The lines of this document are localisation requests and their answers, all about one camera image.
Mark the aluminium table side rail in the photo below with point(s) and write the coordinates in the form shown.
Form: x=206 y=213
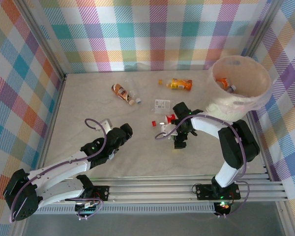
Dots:
x=266 y=169
x=56 y=105

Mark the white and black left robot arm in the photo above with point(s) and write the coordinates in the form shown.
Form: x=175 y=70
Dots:
x=64 y=169

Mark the brown label plastic bottle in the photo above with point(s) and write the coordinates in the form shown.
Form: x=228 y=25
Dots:
x=120 y=92

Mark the clear bottle with blue cap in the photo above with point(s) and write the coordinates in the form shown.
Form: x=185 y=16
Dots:
x=134 y=92

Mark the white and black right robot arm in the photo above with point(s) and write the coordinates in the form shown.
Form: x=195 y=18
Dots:
x=209 y=125

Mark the red label plastic bottle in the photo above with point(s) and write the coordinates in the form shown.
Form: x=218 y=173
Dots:
x=170 y=119

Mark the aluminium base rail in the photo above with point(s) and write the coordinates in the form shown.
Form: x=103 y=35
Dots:
x=150 y=190

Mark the white waste bin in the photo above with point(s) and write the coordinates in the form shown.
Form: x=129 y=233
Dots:
x=226 y=110

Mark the clear bottle with white label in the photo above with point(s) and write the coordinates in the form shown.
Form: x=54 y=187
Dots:
x=161 y=104

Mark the translucent pink bin liner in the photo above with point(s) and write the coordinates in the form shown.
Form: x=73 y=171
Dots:
x=260 y=98

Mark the yellow label plastic bottle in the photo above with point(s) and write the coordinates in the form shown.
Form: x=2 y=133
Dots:
x=180 y=84

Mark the large orange label bottle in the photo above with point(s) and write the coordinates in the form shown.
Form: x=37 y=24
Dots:
x=222 y=83

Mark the aluminium frame post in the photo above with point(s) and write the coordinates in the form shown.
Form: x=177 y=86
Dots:
x=269 y=9
x=44 y=41

